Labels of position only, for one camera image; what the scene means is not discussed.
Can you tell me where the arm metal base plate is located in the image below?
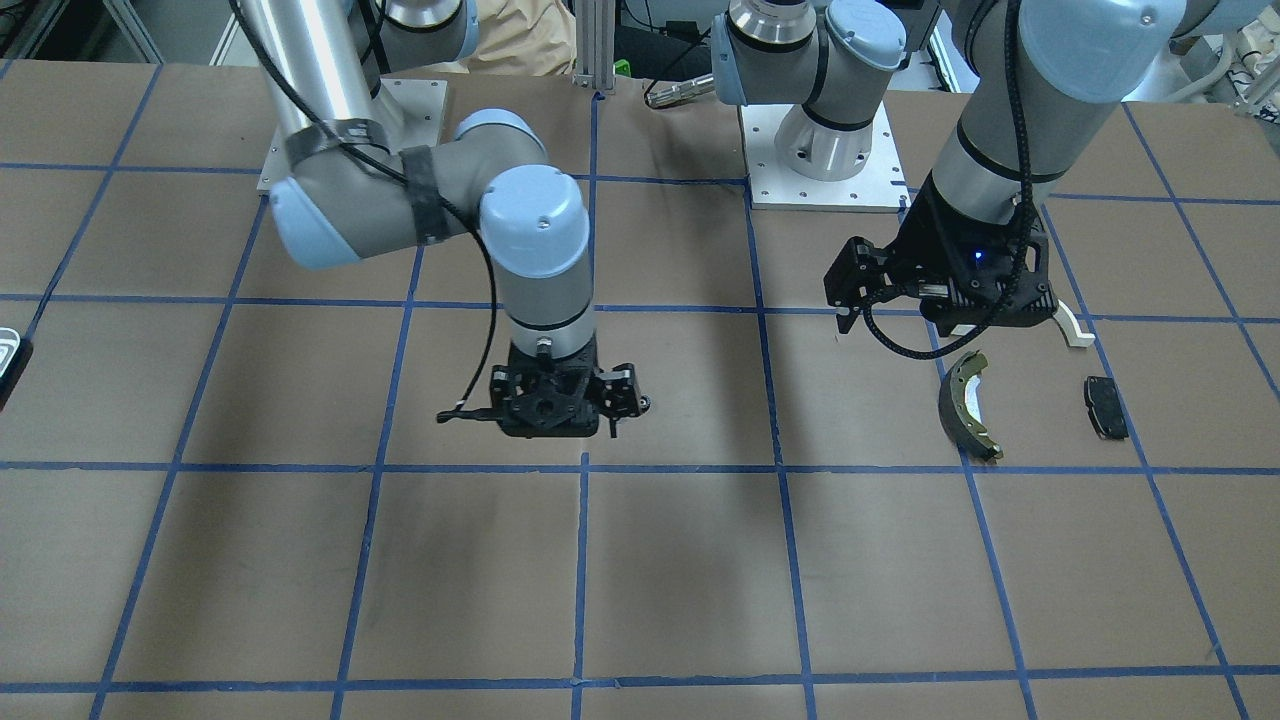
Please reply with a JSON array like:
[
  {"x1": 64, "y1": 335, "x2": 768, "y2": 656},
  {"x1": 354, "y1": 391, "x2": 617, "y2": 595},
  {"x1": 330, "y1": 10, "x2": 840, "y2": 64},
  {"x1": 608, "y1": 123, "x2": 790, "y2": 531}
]
[{"x1": 739, "y1": 104, "x2": 909, "y2": 213}]

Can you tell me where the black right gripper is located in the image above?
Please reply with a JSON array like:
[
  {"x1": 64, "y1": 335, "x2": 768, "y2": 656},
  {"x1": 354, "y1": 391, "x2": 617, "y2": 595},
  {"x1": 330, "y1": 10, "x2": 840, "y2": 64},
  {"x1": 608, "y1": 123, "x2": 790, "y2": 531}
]
[{"x1": 489, "y1": 337, "x2": 641, "y2": 438}]

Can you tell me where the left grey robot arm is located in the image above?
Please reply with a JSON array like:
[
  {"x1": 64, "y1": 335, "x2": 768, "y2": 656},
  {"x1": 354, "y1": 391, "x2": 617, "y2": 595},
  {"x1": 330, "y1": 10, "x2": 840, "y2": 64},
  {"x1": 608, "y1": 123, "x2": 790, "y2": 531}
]
[{"x1": 710, "y1": 1, "x2": 1265, "y2": 345}]

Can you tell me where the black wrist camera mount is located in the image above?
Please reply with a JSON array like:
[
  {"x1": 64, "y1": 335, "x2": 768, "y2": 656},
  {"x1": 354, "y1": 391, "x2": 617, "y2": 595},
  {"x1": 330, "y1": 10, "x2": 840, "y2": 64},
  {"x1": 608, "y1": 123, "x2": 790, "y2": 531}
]
[{"x1": 823, "y1": 236, "x2": 905, "y2": 334}]

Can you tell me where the silver ribbed metal tray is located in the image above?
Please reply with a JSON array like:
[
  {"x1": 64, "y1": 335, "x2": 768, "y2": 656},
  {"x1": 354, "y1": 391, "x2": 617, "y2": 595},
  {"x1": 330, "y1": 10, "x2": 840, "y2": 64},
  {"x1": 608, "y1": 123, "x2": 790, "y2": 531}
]
[{"x1": 0, "y1": 327, "x2": 32, "y2": 407}]

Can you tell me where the white curved plastic part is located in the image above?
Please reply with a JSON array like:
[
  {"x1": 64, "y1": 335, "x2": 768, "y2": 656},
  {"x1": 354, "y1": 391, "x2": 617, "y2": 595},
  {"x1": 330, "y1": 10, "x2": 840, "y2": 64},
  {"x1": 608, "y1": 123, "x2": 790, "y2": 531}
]
[{"x1": 1052, "y1": 300, "x2": 1096, "y2": 348}]

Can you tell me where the aluminium frame post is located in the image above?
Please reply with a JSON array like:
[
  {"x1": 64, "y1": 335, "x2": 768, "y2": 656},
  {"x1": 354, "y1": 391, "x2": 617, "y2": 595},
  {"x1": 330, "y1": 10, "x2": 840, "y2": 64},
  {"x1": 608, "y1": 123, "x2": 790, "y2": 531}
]
[{"x1": 572, "y1": 0, "x2": 617, "y2": 95}]

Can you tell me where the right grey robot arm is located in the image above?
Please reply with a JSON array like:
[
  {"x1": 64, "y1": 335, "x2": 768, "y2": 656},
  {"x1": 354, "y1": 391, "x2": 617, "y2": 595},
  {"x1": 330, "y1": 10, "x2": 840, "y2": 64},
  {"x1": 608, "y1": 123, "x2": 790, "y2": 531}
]
[{"x1": 230, "y1": 1, "x2": 652, "y2": 438}]

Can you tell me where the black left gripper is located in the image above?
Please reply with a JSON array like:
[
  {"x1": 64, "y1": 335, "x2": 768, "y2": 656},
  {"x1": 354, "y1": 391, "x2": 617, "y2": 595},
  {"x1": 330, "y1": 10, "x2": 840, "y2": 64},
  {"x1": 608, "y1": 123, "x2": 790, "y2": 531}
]
[{"x1": 895, "y1": 178, "x2": 1057, "y2": 331}]

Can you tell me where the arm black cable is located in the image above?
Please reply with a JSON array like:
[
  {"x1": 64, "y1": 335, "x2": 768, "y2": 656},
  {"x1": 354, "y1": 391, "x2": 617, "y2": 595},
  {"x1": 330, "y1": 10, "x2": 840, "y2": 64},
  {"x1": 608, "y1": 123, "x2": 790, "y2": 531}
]
[
  {"x1": 861, "y1": 0, "x2": 1041, "y2": 361},
  {"x1": 228, "y1": 0, "x2": 500, "y2": 425}
]

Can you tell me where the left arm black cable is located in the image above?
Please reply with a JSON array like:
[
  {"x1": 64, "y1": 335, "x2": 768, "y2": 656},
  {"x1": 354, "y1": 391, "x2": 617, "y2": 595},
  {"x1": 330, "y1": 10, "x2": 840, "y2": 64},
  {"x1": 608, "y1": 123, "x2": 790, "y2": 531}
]
[{"x1": 861, "y1": 0, "x2": 1041, "y2": 361}]

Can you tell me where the olive brake shoe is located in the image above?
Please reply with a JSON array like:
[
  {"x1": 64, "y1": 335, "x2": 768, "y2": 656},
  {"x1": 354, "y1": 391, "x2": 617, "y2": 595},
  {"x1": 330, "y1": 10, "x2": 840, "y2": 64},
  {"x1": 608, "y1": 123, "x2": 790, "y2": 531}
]
[{"x1": 937, "y1": 351, "x2": 1004, "y2": 462}]

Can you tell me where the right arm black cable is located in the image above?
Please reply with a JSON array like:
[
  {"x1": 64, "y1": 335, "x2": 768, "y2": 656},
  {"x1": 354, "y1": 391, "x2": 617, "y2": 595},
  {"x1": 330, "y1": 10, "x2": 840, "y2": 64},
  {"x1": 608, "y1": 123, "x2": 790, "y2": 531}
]
[{"x1": 228, "y1": 0, "x2": 500, "y2": 425}]

